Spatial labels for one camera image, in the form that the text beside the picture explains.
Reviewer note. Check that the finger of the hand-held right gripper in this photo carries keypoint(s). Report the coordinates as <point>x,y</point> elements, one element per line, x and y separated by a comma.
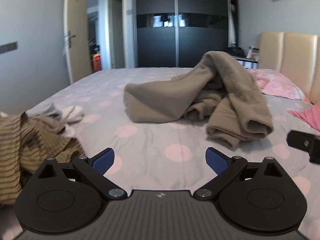
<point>300,142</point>

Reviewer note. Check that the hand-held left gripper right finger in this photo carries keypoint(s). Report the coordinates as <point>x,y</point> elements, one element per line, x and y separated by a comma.
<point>216,161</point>

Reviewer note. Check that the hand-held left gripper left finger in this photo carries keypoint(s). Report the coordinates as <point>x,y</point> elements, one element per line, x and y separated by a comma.
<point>103,161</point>

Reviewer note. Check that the beige fleece jacket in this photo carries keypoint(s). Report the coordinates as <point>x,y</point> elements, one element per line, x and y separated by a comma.
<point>232,92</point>

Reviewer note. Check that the grey pink-dotted bed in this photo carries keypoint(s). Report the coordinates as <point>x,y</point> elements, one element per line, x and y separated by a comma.
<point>150,140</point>

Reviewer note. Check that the white grey cloth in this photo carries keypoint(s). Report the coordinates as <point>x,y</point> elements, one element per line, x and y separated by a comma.
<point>72,113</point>

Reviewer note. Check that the light pink folded cloth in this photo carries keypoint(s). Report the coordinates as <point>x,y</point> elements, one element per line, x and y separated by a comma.
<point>280,85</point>

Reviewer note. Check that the brown striped garment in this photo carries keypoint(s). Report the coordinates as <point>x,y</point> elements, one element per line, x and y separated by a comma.
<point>30,140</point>

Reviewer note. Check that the beige padded headboard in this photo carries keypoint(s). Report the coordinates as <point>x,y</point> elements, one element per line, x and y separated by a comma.
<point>295,55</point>

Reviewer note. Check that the nightstand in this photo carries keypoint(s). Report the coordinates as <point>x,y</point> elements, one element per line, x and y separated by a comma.
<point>250,64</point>

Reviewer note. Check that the orange container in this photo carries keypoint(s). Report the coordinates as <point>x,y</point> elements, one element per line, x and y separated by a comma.
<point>97,62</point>

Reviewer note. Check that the black bag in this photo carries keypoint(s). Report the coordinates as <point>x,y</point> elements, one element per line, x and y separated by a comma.
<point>235,51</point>

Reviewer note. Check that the black wardrobe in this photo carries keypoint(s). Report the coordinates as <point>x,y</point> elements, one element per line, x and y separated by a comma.
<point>157,47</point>

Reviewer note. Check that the cream door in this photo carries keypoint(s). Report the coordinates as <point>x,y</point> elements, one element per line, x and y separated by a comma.
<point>77,17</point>

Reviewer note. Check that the picture frame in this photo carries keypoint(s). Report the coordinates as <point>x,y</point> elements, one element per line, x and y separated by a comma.
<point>253,53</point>

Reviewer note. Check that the grey wall plate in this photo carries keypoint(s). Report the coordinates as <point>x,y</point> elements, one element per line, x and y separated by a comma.
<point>8,47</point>

